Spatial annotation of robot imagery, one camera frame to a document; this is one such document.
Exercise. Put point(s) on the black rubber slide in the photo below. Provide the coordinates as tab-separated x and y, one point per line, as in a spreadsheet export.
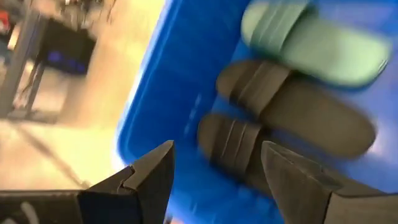
230	143
311	118

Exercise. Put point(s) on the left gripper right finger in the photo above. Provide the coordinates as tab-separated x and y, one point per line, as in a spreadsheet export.
295	186

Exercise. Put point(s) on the black computer with blue light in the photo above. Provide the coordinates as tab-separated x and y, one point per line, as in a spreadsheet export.
68	46

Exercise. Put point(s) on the blue plastic bin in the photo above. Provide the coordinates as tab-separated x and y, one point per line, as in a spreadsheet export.
186	62

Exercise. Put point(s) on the green rubber slide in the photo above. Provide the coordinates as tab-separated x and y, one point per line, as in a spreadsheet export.
326	53

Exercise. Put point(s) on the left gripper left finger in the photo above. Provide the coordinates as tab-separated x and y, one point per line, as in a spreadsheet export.
149	193

